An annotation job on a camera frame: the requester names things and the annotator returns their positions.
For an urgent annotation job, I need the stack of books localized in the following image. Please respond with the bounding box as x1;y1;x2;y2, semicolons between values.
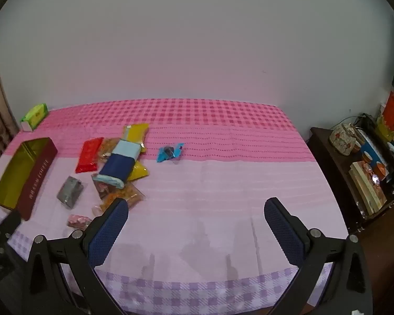
349;162;388;215

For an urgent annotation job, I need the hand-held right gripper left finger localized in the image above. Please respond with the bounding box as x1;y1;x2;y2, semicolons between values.
21;198;129;315

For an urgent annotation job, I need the green tissue pack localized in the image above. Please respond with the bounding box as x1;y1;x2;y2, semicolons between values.
20;103;50;132

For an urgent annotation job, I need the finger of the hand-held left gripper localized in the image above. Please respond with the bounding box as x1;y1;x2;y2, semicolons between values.
0;208;22;237

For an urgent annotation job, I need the dark blue snack packet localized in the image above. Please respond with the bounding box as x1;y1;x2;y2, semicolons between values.
92;139;142;189

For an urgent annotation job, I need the small pink candy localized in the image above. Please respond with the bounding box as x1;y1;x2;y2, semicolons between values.
67;214;89;230

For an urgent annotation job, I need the dark wooden side table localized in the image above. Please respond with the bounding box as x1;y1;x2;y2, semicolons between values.
307;126;394;237

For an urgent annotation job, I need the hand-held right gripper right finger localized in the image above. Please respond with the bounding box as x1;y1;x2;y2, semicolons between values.
264;197;373;315

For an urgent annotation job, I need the dark red tin box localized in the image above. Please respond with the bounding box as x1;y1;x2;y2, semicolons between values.
0;137;58;221

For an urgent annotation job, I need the plain yellow snack packet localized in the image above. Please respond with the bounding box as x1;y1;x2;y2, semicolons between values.
128;160;150;182

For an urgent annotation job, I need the yellow packet with silver strip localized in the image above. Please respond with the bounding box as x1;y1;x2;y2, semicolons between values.
122;123;150;153

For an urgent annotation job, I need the floral teapot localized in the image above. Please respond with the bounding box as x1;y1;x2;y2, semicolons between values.
329;123;362;155

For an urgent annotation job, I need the grey snack packet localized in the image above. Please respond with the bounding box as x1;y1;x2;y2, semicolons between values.
56;176;85;210

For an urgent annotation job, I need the clear packet of orange snacks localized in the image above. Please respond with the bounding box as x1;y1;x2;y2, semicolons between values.
92;177;147;217
97;138;120;165

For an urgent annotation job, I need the red snack packet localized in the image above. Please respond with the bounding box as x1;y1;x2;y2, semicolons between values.
75;137;105;173

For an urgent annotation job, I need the blue box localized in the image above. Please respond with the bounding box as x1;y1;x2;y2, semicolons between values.
361;134;388;165

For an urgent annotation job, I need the pink checked tablecloth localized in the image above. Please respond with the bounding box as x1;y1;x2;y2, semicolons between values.
0;98;349;315

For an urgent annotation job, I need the light blue candy wrapper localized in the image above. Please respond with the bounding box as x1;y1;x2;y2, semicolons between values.
156;143;186;164

